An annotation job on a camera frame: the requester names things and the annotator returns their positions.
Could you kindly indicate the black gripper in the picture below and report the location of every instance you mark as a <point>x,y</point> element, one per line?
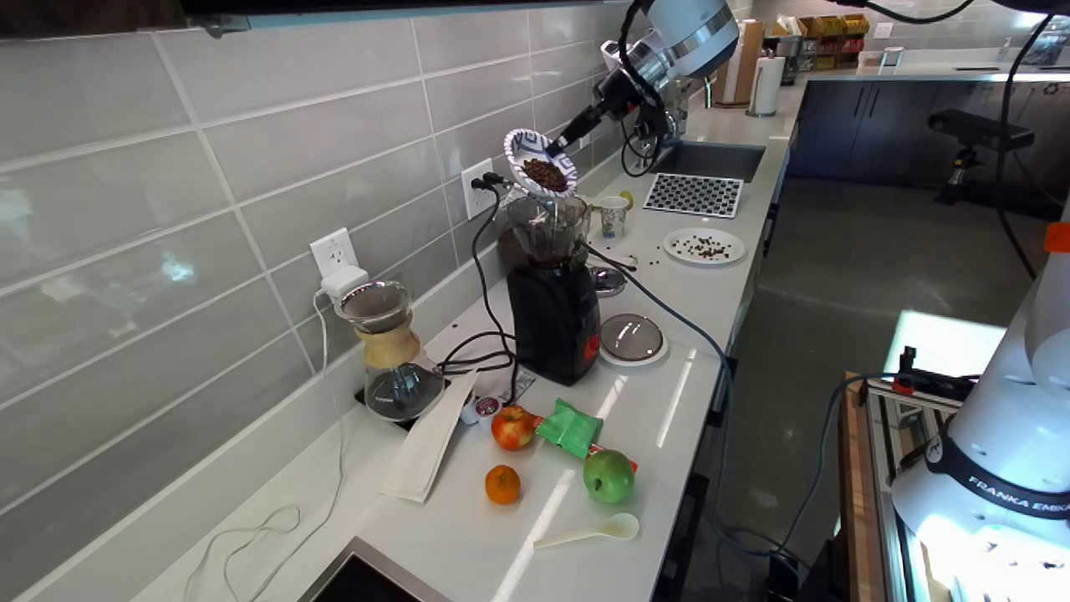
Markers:
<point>631,96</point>

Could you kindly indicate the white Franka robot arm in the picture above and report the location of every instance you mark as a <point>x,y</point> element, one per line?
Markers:
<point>689,33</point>

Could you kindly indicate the glass jar of coffee beans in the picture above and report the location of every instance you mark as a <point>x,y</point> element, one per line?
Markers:
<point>585,219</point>

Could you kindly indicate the white paper plate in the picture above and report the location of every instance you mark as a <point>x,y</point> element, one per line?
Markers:
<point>704,247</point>

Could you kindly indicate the black coffee grinder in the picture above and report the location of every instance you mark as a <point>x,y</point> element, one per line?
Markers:
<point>554,321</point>

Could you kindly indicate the patterned paper cup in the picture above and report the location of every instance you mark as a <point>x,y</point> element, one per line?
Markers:
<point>617,216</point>

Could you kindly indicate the grid pattern dish mat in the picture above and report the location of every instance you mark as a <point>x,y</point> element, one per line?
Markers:
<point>693,193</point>

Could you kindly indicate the steel kitchen sink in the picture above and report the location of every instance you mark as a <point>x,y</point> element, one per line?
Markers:
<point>712,160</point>

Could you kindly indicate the chrome jar lid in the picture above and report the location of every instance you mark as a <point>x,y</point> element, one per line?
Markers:
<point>607,280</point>

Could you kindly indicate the wooden board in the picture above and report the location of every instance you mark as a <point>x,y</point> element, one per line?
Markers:
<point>742,53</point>

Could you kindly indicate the white paper towel roll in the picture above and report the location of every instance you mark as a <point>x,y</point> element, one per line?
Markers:
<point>768,83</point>

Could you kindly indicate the white round grinder lid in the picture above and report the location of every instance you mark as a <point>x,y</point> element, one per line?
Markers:
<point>634,340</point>

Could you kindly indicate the dark kitchen island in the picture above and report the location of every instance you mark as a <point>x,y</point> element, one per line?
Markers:
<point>871,133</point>

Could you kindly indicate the white outlet with adapter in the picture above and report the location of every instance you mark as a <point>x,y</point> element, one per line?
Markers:
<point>335,260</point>

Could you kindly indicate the green crumpled packet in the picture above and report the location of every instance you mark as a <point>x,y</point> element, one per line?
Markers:
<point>569,429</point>

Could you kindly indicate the red apple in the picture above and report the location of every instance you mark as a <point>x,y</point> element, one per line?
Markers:
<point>514,429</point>

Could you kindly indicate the glass dish on black base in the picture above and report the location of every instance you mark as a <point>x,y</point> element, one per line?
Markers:
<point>401,389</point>

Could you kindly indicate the green apple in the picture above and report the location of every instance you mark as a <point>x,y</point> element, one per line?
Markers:
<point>609,476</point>

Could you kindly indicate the white cutting board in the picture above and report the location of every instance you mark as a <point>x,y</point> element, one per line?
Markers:
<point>428,451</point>

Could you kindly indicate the small orange fruit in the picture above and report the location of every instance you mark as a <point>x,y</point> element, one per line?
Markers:
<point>504,484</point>

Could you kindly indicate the black stool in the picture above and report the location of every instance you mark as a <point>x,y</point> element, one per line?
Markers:
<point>973,124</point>

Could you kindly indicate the white plastic spoon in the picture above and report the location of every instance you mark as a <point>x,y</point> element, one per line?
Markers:
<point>618,526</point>

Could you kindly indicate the wooden robot cart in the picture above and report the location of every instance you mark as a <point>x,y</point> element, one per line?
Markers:
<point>857,502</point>

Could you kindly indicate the white wall outlet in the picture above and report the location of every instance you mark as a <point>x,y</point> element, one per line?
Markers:
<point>469,200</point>

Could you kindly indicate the black clamp bracket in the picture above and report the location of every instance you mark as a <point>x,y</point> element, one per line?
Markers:
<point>929,384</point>

